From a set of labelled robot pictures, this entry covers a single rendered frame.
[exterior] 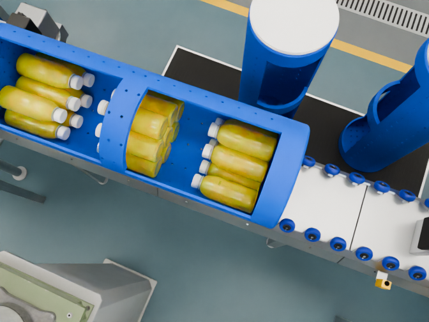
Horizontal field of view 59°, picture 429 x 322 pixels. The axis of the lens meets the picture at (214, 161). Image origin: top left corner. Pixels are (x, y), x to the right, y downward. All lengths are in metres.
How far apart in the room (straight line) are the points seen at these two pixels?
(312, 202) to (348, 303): 1.07
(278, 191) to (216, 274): 1.24
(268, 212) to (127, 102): 0.42
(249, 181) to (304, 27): 0.51
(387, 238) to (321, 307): 0.97
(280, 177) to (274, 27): 0.55
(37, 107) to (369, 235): 1.00
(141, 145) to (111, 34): 1.62
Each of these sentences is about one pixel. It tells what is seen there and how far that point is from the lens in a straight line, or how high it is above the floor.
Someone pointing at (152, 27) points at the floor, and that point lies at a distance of 2.53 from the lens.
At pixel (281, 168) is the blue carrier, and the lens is 0.87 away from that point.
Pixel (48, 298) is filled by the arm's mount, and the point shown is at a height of 1.06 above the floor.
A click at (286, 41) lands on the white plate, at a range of 1.23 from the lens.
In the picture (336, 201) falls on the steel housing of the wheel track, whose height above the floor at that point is 0.93.
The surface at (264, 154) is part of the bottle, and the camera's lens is 0.99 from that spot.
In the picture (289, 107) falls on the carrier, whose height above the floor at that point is 0.62.
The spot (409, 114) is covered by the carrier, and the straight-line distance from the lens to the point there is 1.49.
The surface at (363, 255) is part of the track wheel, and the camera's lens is 1.16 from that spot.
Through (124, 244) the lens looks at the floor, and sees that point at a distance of 2.12.
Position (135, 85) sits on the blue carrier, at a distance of 0.96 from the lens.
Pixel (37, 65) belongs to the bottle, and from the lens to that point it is 1.18.
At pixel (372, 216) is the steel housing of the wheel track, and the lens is 1.23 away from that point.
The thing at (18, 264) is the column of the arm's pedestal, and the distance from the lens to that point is 1.19.
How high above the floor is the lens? 2.06
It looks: 75 degrees down
